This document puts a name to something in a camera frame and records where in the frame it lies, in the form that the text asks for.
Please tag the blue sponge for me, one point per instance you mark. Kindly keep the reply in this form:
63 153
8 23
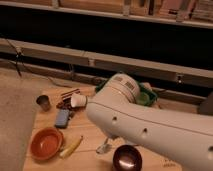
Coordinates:
62 119

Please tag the yellow banana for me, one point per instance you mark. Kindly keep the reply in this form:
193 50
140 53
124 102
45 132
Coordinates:
71 148

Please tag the wooden board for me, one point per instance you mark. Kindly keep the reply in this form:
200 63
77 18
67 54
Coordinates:
84 158

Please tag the orange bowl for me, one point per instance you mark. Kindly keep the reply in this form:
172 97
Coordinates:
46 143

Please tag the small metal cup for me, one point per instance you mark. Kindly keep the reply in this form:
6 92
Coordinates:
43 102

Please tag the dark purple bowl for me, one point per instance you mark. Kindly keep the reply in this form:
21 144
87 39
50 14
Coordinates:
127 158

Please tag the brown sticks bundle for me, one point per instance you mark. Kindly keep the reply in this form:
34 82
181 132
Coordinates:
65 102

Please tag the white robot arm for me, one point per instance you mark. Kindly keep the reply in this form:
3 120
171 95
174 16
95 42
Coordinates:
185 138

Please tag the white dish brush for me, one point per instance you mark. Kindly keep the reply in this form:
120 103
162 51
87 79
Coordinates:
104 148

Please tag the white paper cup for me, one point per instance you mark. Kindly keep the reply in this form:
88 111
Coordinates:
78 100

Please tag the green plastic tray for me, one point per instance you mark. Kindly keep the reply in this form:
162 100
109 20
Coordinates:
148 96

